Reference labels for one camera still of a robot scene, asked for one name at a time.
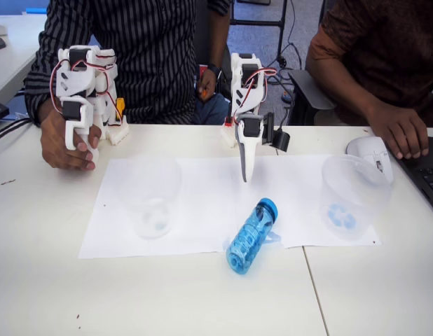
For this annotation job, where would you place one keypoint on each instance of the grey gripper black servo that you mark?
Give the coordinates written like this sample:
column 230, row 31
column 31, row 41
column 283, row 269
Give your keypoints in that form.
column 247, row 154

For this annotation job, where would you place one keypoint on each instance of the blue plastic bottle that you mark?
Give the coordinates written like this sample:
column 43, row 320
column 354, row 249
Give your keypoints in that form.
column 248, row 238

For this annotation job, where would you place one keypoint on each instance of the white leader arm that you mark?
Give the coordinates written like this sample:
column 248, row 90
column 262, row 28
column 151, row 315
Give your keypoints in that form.
column 76, row 78

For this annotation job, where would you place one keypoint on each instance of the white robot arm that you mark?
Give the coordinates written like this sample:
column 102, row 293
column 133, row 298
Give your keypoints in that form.
column 237, row 70

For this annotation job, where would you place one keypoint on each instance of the striped shirt person left forearm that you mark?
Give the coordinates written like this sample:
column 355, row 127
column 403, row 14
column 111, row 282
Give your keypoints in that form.
column 216, row 42

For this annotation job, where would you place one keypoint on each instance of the brown shirt person right forearm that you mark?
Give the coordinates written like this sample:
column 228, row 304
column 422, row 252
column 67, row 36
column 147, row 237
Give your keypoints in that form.
column 342, row 84

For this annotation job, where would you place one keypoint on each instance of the striped shirt person left hand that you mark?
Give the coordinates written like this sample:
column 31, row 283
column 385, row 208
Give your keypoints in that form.
column 209, row 82

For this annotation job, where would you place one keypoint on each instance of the brown shirt person right hand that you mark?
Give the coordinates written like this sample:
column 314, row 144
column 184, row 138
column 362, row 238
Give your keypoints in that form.
column 400, row 133

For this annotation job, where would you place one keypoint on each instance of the striped shirt person right hand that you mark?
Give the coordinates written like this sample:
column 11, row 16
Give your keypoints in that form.
column 55, row 147

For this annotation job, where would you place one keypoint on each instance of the black square smartwatch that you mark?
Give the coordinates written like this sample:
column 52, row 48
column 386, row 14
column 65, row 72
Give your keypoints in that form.
column 213, row 68

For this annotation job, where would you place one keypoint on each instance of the black office chair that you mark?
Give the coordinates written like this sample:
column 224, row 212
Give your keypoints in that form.
column 307, row 87

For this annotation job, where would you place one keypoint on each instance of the black red electronics box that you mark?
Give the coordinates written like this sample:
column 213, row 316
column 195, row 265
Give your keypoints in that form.
column 201, row 71

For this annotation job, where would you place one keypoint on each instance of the clear plastic cup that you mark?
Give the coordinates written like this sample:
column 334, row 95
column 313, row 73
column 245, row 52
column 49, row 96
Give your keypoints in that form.
column 146, row 196
column 356, row 196

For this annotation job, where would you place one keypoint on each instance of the white computer mouse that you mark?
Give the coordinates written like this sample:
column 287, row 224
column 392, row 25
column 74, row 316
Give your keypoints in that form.
column 363, row 147

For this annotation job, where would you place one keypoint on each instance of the orange clamp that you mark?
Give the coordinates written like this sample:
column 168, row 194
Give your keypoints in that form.
column 120, row 108

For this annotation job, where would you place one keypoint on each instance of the striped shirt person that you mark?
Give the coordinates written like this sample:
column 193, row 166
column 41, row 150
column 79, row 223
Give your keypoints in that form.
column 150, row 52

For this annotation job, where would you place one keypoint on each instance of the brown shirt person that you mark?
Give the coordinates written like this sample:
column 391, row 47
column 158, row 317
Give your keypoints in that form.
column 377, row 35

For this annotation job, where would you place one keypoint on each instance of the black laptop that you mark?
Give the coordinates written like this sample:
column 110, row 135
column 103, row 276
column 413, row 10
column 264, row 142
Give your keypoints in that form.
column 426, row 171

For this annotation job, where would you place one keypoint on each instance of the white side desk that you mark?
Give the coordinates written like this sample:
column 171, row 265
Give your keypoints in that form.
column 20, row 42

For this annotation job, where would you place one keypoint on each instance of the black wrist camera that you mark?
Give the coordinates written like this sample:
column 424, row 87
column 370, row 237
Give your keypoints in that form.
column 281, row 140

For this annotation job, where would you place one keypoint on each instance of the black metal stand frame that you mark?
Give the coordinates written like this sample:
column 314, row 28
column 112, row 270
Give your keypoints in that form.
column 258, row 22

